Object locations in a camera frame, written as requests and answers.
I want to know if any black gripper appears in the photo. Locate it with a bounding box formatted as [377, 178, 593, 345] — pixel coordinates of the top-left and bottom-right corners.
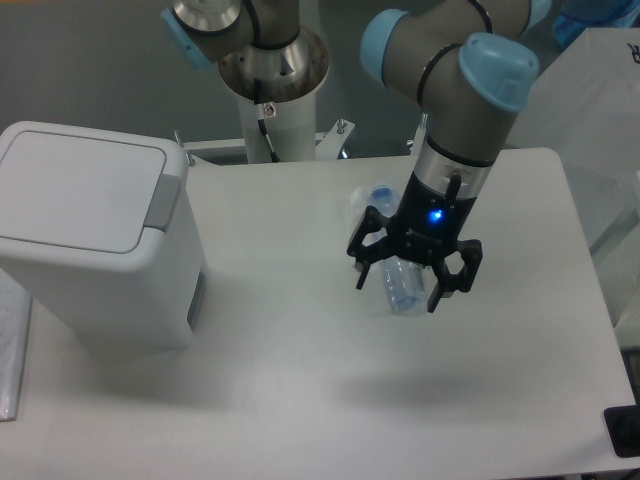
[346, 172, 483, 313]

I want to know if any white plastic trash can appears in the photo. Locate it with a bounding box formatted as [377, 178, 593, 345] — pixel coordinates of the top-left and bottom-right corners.
[1, 121, 206, 348]

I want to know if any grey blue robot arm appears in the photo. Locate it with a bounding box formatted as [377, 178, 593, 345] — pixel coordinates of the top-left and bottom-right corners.
[160, 1, 550, 312]

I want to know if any clear plastic water bottle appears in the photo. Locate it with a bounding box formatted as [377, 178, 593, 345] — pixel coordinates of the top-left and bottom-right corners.
[367, 184, 427, 316]

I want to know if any clear plastic wrapper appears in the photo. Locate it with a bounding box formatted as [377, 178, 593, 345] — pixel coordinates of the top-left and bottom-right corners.
[346, 183, 441, 274]

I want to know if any metal clamp bolt right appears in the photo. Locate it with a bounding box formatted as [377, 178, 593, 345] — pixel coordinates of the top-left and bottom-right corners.
[406, 113, 428, 155]

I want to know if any metal clamp bolt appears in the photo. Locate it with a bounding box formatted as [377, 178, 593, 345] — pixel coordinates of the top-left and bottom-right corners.
[173, 129, 195, 167]
[406, 113, 428, 155]

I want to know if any metal clamp bolt left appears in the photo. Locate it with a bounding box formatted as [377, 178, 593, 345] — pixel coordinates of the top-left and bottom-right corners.
[173, 129, 195, 167]

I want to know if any blue object top right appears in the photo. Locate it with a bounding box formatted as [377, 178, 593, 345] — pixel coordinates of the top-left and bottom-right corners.
[552, 0, 639, 50]

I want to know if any black device at corner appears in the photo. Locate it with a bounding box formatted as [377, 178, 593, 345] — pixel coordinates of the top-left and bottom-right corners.
[604, 405, 639, 458]

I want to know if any black cable on pedestal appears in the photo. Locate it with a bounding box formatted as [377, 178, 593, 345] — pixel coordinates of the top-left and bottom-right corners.
[256, 117, 280, 164]

